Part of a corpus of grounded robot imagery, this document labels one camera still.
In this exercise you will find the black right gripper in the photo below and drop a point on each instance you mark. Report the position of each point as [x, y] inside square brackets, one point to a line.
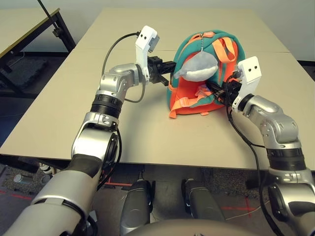
[232, 94]

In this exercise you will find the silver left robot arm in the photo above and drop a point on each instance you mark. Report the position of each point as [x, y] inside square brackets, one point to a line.
[118, 78]

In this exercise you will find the dark grey foam floor mat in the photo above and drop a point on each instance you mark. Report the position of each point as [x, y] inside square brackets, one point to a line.
[27, 72]

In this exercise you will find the side table with black frame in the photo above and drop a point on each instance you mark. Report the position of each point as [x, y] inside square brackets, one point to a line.
[19, 29]

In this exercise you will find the grey plush whale zipper charm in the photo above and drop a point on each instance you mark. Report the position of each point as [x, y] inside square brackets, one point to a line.
[199, 68]

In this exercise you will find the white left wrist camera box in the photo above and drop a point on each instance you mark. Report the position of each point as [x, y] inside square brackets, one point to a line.
[145, 37]

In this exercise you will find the thin black pole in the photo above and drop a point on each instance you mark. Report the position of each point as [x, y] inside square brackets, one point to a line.
[46, 12]

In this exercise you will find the grey robot left leg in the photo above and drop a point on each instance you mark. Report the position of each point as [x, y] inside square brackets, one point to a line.
[136, 206]

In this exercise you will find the teal and orange backpack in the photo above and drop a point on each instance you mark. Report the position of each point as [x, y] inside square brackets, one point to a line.
[189, 105]

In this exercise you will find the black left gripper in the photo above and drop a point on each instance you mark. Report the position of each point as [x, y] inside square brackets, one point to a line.
[155, 68]

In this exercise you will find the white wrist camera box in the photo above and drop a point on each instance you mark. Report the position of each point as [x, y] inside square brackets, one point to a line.
[145, 37]
[251, 70]

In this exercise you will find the white and black floor part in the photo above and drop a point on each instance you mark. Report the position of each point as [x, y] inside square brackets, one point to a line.
[46, 169]

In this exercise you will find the beige robot torso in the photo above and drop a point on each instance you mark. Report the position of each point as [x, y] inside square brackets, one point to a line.
[197, 229]

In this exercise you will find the grey robot leg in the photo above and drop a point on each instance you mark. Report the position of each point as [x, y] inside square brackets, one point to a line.
[136, 206]
[201, 201]

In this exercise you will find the silver metal cylinder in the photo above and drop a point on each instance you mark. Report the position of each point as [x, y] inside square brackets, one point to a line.
[22, 179]

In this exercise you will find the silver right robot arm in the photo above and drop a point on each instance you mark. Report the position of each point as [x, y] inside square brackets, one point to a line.
[278, 120]

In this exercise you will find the black clamp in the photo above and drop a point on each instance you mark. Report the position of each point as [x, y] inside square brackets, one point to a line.
[56, 32]

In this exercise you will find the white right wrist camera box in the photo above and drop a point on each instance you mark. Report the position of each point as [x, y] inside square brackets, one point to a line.
[251, 70]

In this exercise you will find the grey robot right leg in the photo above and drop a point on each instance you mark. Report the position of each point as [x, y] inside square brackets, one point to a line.
[201, 201]

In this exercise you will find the red floor tape bracket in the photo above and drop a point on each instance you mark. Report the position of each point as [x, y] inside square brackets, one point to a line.
[120, 184]

